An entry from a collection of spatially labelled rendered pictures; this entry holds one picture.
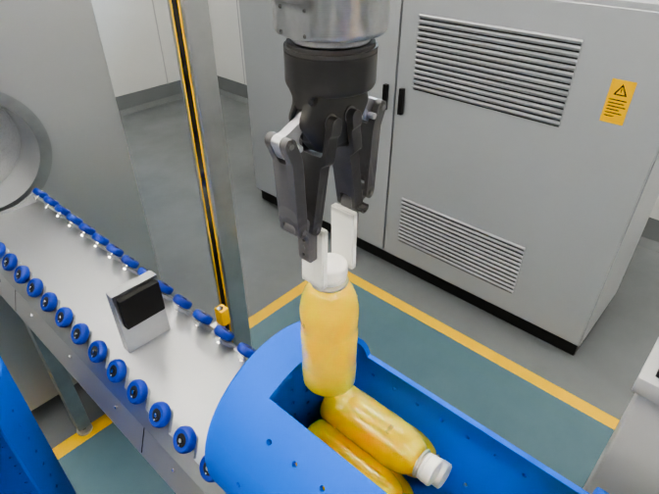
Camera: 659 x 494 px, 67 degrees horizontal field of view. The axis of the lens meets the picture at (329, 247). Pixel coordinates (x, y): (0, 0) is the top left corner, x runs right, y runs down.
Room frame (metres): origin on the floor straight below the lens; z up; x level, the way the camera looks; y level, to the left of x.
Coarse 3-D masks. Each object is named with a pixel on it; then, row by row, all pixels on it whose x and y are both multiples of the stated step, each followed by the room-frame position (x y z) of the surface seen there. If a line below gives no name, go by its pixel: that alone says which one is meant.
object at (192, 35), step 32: (192, 0) 1.10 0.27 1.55; (192, 32) 1.09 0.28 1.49; (192, 64) 1.08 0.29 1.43; (192, 96) 1.09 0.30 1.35; (192, 128) 1.11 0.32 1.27; (224, 160) 1.12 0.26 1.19; (224, 192) 1.11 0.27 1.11; (224, 224) 1.10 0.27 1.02; (224, 256) 1.08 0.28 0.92; (224, 288) 1.09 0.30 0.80
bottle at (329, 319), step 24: (312, 288) 0.41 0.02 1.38; (336, 288) 0.40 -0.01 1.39; (312, 312) 0.39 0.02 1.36; (336, 312) 0.39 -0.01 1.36; (312, 336) 0.39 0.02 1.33; (336, 336) 0.38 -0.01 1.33; (312, 360) 0.39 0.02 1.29; (336, 360) 0.38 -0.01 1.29; (312, 384) 0.39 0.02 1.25; (336, 384) 0.38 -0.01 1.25
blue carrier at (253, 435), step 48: (288, 336) 0.48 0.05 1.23; (240, 384) 0.42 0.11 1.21; (288, 384) 0.49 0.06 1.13; (384, 384) 0.52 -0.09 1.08; (240, 432) 0.37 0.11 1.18; (288, 432) 0.35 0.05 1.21; (432, 432) 0.45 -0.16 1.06; (480, 432) 0.41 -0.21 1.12; (240, 480) 0.33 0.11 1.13; (288, 480) 0.31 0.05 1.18; (336, 480) 0.29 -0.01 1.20; (480, 480) 0.39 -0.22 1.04; (528, 480) 0.36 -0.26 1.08
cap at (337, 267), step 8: (328, 256) 0.43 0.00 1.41; (336, 256) 0.43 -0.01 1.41; (328, 264) 0.42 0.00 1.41; (336, 264) 0.42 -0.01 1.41; (344, 264) 0.41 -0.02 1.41; (328, 272) 0.40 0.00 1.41; (336, 272) 0.40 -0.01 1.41; (344, 272) 0.41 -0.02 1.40; (328, 280) 0.40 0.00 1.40; (336, 280) 0.40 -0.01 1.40; (344, 280) 0.41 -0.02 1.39
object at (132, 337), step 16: (144, 272) 0.81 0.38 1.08; (128, 288) 0.76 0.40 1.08; (144, 288) 0.77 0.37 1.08; (160, 288) 0.79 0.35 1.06; (112, 304) 0.73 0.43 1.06; (128, 304) 0.74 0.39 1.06; (144, 304) 0.76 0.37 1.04; (160, 304) 0.78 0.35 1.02; (128, 320) 0.73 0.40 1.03; (144, 320) 0.75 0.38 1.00; (160, 320) 0.79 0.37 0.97; (128, 336) 0.74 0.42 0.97; (144, 336) 0.76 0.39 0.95; (128, 352) 0.73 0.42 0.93
